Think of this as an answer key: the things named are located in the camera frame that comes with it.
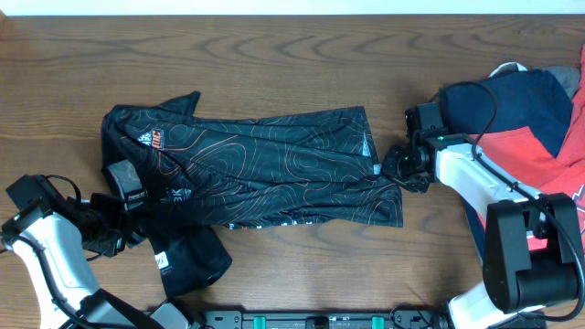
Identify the black orange patterned jersey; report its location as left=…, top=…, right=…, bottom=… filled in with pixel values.
left=101, top=92, right=403, bottom=298

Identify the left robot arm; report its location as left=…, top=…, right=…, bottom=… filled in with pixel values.
left=1, top=196, right=194, bottom=329

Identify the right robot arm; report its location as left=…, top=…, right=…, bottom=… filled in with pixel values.
left=381, top=132, right=584, bottom=328

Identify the navy and red shirt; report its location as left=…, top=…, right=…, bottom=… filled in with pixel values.
left=439, top=68, right=577, bottom=261

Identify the red printed shirt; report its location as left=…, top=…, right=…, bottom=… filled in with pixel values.
left=538, top=45, right=585, bottom=229

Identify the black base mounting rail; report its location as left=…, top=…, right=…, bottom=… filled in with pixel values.
left=199, top=308, right=450, bottom=329

